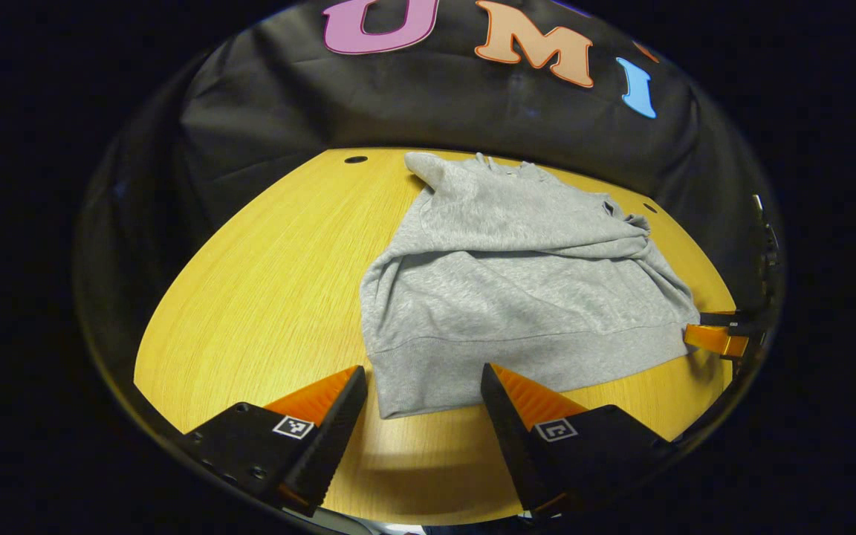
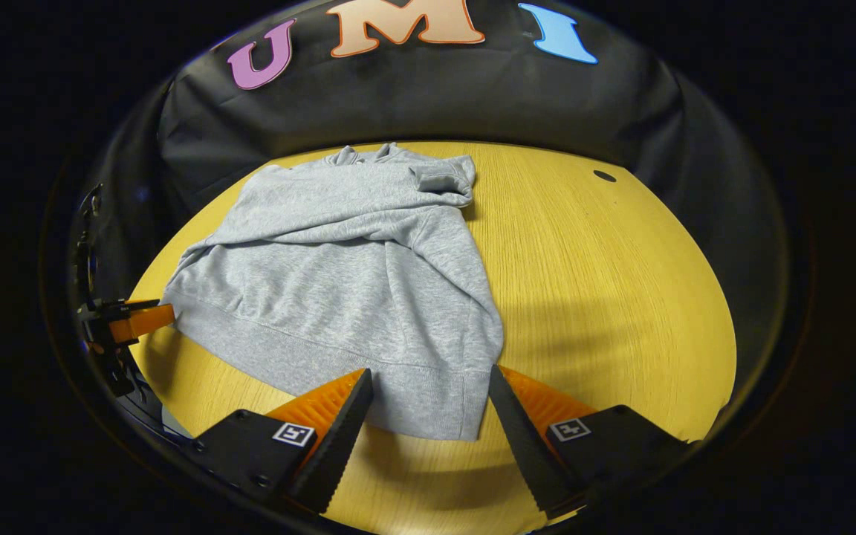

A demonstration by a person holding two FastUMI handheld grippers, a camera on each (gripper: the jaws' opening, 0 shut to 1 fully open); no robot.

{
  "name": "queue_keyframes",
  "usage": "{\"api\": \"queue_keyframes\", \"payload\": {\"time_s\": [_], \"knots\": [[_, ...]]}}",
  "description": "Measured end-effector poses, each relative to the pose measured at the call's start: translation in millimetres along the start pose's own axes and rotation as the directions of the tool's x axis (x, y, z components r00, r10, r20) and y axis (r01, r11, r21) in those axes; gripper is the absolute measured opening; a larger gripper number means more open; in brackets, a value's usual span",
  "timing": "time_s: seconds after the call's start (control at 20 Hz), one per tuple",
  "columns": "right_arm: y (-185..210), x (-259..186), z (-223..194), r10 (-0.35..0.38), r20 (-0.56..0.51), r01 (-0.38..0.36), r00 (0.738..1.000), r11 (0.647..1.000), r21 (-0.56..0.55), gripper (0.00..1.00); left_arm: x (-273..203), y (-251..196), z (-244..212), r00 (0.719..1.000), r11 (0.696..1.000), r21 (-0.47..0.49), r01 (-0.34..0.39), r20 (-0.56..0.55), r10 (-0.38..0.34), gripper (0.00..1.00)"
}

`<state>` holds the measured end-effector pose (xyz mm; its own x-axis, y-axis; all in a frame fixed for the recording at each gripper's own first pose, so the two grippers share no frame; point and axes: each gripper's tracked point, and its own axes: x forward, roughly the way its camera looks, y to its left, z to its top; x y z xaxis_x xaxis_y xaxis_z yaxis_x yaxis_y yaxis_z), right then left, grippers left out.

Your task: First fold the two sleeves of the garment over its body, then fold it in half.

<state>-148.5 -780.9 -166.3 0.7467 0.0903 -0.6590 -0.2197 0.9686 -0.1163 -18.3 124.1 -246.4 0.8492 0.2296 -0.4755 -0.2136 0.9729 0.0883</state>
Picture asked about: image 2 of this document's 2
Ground black backdrop cloth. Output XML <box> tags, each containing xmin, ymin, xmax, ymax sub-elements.
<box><xmin>64</xmin><ymin>0</ymin><xmax>791</xmax><ymax>357</ymax></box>

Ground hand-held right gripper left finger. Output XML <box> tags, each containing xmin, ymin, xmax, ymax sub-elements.
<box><xmin>189</xmin><ymin>368</ymin><xmax>375</xmax><ymax>515</ymax></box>

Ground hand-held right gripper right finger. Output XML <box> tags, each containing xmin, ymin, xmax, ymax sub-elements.
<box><xmin>487</xmin><ymin>364</ymin><xmax>700</xmax><ymax>519</ymax></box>

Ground grey zip-neck sweatshirt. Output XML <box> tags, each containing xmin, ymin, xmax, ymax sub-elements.
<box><xmin>160</xmin><ymin>143</ymin><xmax>505</xmax><ymax>443</ymax></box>

